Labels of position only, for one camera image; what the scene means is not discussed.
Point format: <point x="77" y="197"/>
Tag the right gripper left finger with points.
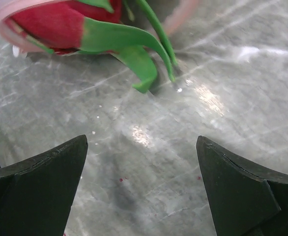
<point x="36" y="194"/>

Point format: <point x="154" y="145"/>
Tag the clear zip top bag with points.
<point x="179" y="12"/>

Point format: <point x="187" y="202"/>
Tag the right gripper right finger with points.
<point x="245" y="198"/>

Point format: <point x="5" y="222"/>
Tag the red fake dragon fruit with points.
<point x="95" y="27"/>

